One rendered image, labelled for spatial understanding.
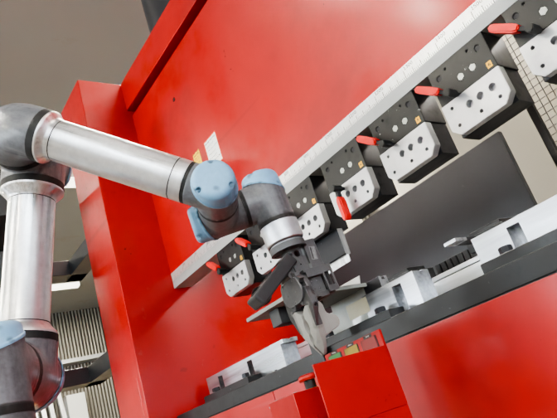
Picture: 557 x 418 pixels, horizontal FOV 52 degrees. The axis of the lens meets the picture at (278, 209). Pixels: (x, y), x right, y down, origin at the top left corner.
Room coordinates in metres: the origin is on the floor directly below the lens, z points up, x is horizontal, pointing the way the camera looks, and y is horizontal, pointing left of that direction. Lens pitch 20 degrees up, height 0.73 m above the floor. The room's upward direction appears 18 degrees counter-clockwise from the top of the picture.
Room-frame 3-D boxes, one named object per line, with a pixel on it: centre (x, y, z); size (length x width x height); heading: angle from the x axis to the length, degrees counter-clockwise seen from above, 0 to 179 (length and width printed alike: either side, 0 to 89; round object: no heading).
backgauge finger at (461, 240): (1.41, -0.45, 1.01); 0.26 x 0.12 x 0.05; 131
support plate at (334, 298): (1.45, 0.00, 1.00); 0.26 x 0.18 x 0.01; 131
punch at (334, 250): (1.55, -0.11, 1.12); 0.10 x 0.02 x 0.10; 41
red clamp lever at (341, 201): (1.39, -0.16, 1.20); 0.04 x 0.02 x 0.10; 131
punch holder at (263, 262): (1.72, 0.04, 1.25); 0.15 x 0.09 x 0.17; 41
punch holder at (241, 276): (1.87, 0.17, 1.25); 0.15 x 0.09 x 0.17; 41
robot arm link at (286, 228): (1.06, 0.01, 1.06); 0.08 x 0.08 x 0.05
